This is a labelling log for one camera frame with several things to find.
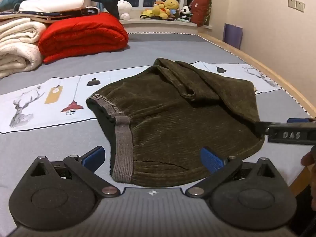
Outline yellow round plush toy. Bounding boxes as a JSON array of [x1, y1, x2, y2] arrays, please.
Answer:
[[164, 0, 181, 16]]

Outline orange bear plush toy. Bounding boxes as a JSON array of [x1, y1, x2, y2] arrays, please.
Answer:
[[142, 1, 171, 19]]

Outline white printed cloth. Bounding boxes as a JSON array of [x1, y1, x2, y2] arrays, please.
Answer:
[[0, 60, 282, 134]]

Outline olive corduroy pants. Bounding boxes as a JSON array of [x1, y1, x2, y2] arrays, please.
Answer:
[[86, 57, 265, 187]]

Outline wooden bed frame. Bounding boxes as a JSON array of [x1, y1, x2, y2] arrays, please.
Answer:
[[197, 33, 316, 198]]

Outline purple bag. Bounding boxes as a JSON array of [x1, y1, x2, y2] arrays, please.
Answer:
[[223, 23, 244, 50]]

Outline person's dark clothing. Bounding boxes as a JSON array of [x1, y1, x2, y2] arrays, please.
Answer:
[[296, 146, 316, 237]]

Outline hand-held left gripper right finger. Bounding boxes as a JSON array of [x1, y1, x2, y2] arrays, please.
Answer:
[[185, 147, 280, 198]]

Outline red cushion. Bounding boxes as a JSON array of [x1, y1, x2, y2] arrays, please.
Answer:
[[189, 0, 212, 27]]

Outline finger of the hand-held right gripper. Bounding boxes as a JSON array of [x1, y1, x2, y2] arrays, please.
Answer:
[[254, 118, 316, 136]]

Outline white windowsill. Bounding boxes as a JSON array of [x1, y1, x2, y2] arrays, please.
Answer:
[[121, 17, 213, 34]]

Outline panda plush toy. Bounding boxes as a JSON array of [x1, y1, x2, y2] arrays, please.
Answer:
[[180, 6, 193, 21]]

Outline red folded blanket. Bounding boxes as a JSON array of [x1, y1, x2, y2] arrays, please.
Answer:
[[38, 12, 129, 64]]

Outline white folded cloth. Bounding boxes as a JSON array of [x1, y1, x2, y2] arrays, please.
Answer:
[[18, 0, 90, 13]]

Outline white plush toy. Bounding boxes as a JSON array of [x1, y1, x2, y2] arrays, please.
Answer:
[[117, 0, 131, 21]]

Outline navy patterned folded cloth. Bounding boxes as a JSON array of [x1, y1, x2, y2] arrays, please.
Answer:
[[0, 6, 100, 21]]

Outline person's right hand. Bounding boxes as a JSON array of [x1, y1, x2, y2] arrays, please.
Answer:
[[301, 150, 316, 166]]

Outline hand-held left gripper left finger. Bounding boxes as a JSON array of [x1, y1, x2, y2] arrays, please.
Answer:
[[26, 146, 121, 198]]

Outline cream fluffy folded blanket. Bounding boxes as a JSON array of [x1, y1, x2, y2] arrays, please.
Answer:
[[0, 17, 47, 78]]

